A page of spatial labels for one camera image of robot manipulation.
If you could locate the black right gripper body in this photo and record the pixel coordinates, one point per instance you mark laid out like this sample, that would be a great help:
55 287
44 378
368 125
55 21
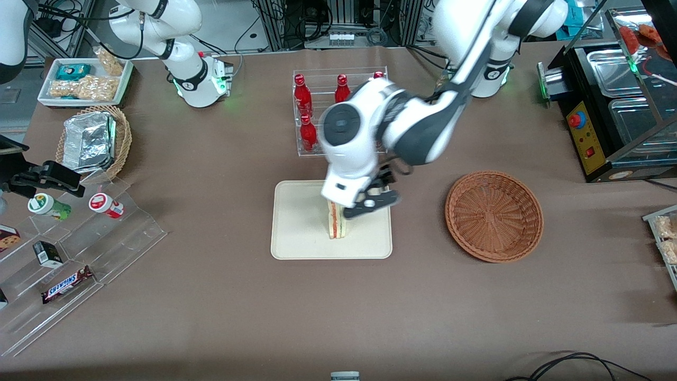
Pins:
33 175

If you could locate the triangular sandwich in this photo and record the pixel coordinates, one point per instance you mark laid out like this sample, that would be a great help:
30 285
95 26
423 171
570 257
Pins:
337 225

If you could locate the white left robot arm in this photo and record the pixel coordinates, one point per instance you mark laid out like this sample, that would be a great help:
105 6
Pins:
423 121

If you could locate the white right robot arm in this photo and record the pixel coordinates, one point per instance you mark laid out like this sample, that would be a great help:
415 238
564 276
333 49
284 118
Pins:
185 79

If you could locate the beige plastic tray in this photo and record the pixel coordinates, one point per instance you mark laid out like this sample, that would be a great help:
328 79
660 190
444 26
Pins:
296 233

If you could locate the light wicker basket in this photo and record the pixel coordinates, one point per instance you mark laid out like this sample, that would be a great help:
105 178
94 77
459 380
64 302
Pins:
122 143

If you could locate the white snack tray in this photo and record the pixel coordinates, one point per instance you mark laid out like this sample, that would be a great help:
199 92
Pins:
47 103

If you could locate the brown wicker basket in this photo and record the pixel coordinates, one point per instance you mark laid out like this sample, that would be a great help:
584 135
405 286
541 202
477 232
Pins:
494 217

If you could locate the steel warmer tray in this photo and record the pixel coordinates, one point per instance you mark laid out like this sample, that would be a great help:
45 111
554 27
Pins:
634 124
611 71

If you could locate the white tray with pastries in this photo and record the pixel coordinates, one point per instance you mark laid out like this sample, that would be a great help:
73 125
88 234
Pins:
656 217

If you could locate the green white-lidded cup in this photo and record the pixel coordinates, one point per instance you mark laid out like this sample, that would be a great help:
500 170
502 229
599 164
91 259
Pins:
48 206

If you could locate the red white-lidded cup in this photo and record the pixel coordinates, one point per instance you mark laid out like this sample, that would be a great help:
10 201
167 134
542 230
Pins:
106 205

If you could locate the silver foil packet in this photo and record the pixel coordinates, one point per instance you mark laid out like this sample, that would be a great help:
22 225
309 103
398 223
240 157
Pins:
87 142

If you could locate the brown cookie box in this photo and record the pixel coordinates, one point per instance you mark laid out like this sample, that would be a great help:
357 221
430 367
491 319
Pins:
8 238

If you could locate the small black box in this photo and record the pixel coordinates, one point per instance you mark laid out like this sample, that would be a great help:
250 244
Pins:
48 254

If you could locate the clear acrylic stepped shelf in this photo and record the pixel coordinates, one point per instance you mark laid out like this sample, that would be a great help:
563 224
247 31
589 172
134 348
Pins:
121 238

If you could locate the large clear peanut bag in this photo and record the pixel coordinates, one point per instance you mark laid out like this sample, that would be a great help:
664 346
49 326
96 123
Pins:
82 89

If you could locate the Snickers chocolate bar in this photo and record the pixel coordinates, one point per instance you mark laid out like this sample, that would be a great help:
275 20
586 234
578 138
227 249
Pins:
66 284

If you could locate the teal snack packet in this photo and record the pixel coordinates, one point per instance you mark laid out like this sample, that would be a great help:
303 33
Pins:
73 71

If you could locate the clear acrylic bottle rack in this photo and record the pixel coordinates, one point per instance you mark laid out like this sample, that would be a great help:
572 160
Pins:
320 79

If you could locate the small clear snack bag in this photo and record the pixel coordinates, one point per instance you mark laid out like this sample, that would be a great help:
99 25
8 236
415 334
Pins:
110 62

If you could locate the white power strip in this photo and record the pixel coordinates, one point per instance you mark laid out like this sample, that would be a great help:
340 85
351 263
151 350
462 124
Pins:
341 38

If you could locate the grey device edge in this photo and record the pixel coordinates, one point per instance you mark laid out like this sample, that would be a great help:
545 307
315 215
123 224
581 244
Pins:
345 376

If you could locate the red emergency button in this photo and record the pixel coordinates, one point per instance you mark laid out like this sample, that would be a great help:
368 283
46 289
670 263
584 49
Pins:
577 119

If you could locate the black food warmer cabinet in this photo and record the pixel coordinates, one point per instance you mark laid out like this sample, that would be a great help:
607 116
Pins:
597 132

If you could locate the teal box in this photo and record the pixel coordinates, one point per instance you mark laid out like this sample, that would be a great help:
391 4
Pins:
582 21

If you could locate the wrapped pastry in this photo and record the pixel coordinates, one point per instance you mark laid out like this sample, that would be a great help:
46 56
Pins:
669 252
666 226

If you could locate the red packaged food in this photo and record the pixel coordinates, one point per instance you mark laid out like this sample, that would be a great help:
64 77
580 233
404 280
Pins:
642 37

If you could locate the black wrist mount plate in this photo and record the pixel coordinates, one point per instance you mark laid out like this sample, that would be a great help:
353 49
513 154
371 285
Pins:
11 145

